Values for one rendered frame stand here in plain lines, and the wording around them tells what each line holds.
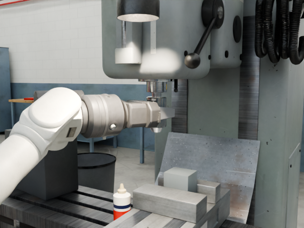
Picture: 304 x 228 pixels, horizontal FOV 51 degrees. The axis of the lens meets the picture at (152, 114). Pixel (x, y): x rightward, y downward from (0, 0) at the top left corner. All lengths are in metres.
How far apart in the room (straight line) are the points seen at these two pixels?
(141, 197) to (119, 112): 0.19
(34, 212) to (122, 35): 0.53
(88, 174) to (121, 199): 1.84
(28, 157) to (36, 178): 0.47
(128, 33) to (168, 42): 0.08
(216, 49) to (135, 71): 0.22
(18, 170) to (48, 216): 0.38
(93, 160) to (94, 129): 2.39
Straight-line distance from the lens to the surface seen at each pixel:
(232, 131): 1.07
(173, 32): 0.63
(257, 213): 1.12
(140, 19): 0.59
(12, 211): 0.99
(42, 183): 0.99
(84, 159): 3.01
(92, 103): 0.63
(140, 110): 0.67
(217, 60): 0.79
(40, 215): 0.91
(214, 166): 1.06
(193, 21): 0.68
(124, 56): 0.63
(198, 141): 1.10
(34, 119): 0.55
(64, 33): 7.02
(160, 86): 0.72
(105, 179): 2.65
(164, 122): 0.73
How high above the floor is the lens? 1.31
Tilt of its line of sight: 6 degrees down
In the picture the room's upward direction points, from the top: straight up
